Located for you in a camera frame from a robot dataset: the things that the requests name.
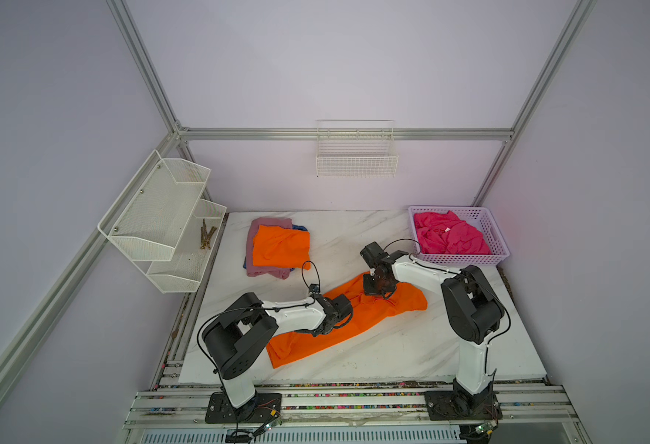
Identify folded mauve t-shirt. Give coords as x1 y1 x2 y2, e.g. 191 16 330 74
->
243 218 293 280

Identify pink t-shirt in basket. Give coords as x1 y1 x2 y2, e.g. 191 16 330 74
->
413 212 491 255

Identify white mesh lower shelf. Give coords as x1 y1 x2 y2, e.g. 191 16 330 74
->
144 199 227 293

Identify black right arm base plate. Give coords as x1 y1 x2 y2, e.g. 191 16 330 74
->
424 390 502 421

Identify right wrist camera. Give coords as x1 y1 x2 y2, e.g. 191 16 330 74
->
360 242 388 269

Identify orange t-shirt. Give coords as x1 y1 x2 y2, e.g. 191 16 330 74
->
252 226 311 270
266 273 429 368

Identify folded orange t-shirt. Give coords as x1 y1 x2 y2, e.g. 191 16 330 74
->
252 226 311 270

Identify lilac perforated plastic basket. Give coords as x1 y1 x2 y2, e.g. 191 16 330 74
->
408 205 510 266

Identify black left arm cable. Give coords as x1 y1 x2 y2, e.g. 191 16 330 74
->
196 260 354 444

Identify white wire wall basket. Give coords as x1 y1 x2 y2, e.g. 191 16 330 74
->
316 120 399 179

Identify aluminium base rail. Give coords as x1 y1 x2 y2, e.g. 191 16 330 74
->
115 357 591 443

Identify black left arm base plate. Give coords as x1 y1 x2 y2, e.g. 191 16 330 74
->
205 392 282 425

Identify white mesh upper shelf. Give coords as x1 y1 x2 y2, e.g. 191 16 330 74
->
98 151 210 262

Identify aluminium frame profile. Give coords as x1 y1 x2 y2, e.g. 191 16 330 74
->
0 0 598 423

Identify wooden clothespins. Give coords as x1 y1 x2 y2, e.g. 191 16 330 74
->
200 218 218 250

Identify white mesh shelf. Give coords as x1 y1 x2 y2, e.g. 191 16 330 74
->
144 199 227 293
98 151 210 262

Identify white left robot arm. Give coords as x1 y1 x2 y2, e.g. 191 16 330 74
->
197 292 354 410

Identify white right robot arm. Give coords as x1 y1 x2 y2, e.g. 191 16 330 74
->
360 242 507 416

